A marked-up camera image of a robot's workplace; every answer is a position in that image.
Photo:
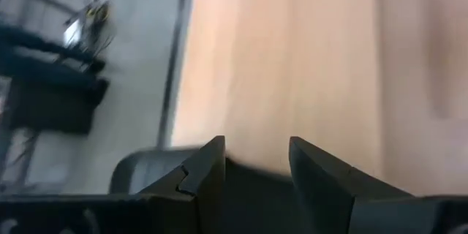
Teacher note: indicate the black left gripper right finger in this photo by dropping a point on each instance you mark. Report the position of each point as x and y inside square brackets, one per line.
[318, 190]

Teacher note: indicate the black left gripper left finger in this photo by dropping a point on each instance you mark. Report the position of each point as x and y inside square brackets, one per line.
[208, 175]

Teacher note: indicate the black rubber slide sandal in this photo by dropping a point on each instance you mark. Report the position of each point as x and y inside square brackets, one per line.
[146, 172]

